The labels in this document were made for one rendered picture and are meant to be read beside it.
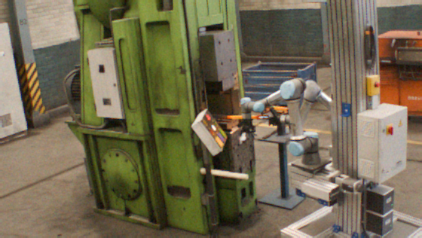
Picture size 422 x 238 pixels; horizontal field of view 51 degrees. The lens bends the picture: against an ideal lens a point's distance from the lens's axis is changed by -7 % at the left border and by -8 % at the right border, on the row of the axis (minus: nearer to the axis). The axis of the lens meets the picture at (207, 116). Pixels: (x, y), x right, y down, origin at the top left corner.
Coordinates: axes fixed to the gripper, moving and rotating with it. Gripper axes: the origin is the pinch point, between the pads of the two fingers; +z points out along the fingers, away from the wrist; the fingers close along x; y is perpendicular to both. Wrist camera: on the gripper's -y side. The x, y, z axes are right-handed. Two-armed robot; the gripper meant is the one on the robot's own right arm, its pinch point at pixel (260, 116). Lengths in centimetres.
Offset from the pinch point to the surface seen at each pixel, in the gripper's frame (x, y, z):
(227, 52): 2, -56, 26
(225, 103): 23, -4, 49
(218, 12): 19, -91, 39
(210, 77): -17, -38, 34
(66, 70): 272, 0, 598
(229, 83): -0.8, -29.7, 26.3
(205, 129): -72, -11, 7
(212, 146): -70, 2, 4
